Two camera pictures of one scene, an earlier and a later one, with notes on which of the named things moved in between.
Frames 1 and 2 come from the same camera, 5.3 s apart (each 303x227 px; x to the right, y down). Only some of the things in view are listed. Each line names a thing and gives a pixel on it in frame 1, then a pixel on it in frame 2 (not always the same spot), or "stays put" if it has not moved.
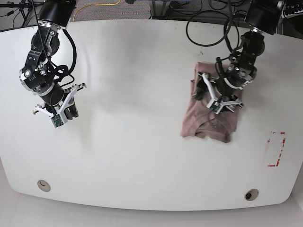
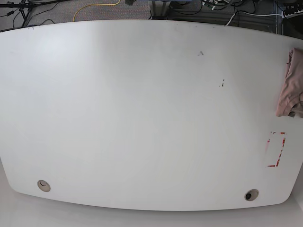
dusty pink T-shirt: x=203 y=122 → x=291 y=103
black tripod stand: x=25 y=7 stays put
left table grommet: x=43 y=185 stays put
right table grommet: x=251 y=194 stays put
